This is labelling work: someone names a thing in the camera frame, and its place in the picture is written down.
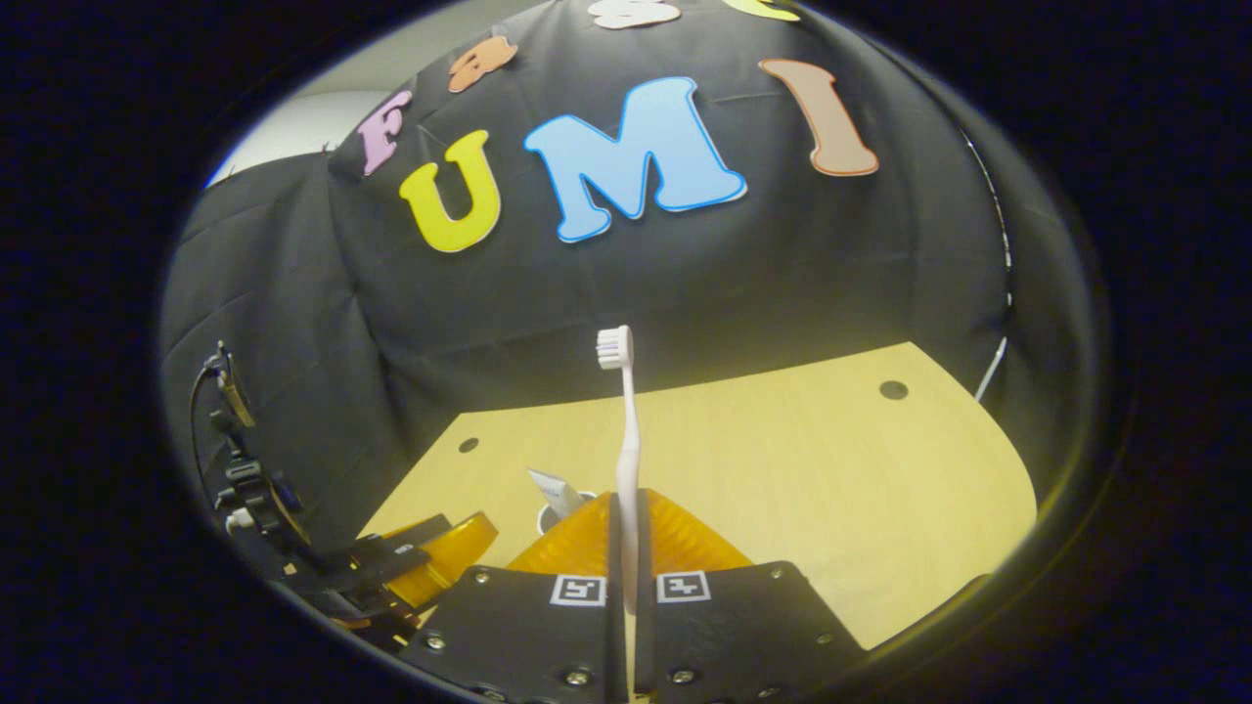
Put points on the pale pink toothbrush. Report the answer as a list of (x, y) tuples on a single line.
[(627, 440)]

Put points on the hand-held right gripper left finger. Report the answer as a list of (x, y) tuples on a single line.
[(528, 636)]

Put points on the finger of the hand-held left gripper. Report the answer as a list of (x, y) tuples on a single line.
[(362, 596), (440, 552)]

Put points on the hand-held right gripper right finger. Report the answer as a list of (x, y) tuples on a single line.
[(734, 636)]

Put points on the white toothpaste tube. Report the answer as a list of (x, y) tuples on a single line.
[(556, 487)]

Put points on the black backdrop cloth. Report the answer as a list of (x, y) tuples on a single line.
[(782, 274)]

